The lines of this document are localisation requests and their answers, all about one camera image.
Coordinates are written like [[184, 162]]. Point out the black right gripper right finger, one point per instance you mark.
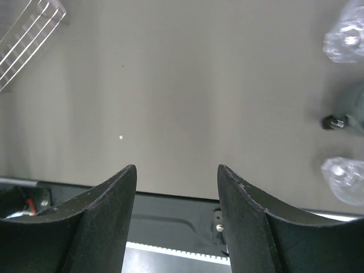
[[265, 234]]

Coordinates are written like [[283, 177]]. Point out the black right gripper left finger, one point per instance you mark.
[[87, 233]]

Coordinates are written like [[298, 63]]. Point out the small clear plastic cup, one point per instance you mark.
[[345, 179]]

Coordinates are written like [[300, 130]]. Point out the grey mug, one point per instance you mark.
[[347, 113]]

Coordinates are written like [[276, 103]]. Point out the large clear plastic cup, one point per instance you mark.
[[344, 42]]

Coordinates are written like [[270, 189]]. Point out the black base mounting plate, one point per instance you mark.
[[171, 222]]

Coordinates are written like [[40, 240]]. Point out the wire dish rack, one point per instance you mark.
[[25, 27]]

